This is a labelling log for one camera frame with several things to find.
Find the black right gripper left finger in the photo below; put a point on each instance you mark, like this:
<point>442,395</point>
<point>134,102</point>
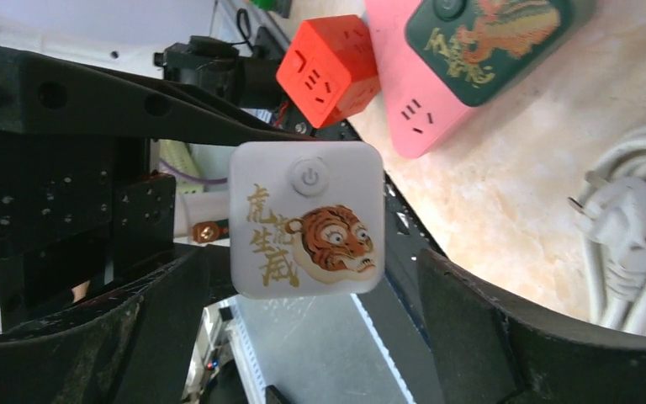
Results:
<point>132,344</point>

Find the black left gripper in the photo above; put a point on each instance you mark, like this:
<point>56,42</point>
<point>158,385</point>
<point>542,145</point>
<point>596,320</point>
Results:
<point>55,188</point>

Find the pink triangular power strip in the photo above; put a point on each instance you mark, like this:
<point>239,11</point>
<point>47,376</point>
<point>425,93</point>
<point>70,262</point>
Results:
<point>421,111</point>

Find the red cube socket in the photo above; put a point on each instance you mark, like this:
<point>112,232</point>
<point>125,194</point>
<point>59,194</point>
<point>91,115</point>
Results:
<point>329,70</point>

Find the white cube socket tiger print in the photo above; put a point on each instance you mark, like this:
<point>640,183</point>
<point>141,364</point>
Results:
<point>306,218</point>

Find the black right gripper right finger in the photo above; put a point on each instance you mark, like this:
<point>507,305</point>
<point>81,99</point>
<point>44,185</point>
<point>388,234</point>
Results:
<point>492,346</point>

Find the dark green cube socket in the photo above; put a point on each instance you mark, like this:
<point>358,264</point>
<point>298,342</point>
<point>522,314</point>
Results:
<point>481,48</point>

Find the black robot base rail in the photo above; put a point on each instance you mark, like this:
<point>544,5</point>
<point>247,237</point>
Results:
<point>370,348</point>

